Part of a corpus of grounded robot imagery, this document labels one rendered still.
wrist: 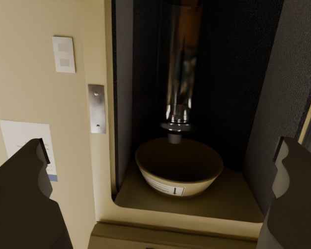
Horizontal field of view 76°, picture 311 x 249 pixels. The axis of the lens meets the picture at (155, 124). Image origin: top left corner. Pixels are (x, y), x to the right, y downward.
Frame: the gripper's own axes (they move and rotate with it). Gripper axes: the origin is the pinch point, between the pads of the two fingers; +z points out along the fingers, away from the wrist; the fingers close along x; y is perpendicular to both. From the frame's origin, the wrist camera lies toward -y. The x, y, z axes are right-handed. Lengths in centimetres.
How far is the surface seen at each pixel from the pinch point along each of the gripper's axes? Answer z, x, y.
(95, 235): 9.8, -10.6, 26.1
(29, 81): 61, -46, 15
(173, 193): 14.4, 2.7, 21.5
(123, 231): 10.5, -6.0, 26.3
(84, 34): 16.1, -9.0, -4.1
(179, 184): 13.3, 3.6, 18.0
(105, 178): 13.4, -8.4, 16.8
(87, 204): 52, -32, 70
